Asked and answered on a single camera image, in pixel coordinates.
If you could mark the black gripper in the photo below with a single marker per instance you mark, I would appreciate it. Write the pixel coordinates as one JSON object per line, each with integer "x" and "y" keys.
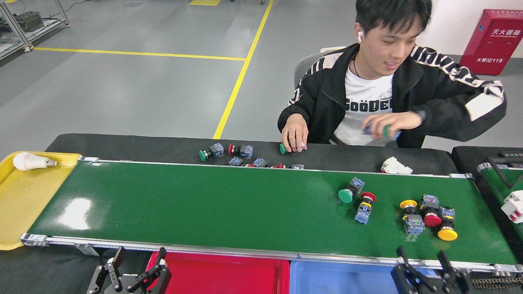
{"x": 124, "y": 291}

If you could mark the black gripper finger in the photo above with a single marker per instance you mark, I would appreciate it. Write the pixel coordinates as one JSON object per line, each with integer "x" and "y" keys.
{"x": 408, "y": 279}
{"x": 458, "y": 283}

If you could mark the white switch part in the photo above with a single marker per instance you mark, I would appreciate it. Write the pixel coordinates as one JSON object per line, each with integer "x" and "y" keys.
{"x": 514, "y": 206}
{"x": 396, "y": 166}

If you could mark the long green conveyor belt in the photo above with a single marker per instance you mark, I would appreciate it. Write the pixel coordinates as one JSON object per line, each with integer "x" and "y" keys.
{"x": 204, "y": 204}

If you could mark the short green conveyor belt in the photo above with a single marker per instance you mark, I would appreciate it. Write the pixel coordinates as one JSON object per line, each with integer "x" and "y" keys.
{"x": 496, "y": 183}

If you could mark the yellow plastic tray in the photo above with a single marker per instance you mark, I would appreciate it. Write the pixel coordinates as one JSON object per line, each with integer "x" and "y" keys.
{"x": 24, "y": 204}

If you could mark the person's left hand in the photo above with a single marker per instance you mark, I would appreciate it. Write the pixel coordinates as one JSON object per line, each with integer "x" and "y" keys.
{"x": 394, "y": 121}

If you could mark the person's right hand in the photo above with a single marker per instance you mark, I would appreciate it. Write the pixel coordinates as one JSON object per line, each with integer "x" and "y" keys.
{"x": 295, "y": 132}

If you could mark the blue plastic bin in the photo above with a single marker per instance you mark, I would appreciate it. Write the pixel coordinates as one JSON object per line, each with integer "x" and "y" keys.
{"x": 339, "y": 281}

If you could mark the red plastic bin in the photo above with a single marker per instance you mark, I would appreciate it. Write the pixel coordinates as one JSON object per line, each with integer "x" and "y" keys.
{"x": 229, "y": 277}

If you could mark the black control box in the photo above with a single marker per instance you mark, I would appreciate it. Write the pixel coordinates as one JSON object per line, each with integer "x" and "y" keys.
{"x": 512, "y": 154}

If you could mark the white light bulb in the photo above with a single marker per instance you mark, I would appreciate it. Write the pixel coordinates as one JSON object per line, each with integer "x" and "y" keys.
{"x": 26, "y": 161}

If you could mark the black wristwatch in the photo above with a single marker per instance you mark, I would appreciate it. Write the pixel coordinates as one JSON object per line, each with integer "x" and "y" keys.
{"x": 420, "y": 112}

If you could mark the person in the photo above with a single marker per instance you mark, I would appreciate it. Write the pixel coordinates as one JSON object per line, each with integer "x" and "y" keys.
{"x": 445, "y": 102}

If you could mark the grey office chair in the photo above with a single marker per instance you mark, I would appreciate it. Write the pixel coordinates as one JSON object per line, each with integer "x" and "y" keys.
{"x": 304, "y": 69}

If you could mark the red fire extinguisher box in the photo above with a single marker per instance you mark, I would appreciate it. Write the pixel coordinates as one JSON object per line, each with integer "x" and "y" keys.
{"x": 494, "y": 45}

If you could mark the silver metal rack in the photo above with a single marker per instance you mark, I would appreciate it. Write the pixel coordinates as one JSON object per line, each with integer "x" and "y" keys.
{"x": 45, "y": 26}

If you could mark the grey metal box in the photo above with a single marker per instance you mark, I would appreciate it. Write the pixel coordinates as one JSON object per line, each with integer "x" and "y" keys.
{"x": 30, "y": 21}

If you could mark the black metal bracket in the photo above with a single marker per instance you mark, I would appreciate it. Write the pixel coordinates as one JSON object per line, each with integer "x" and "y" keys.
{"x": 499, "y": 174}

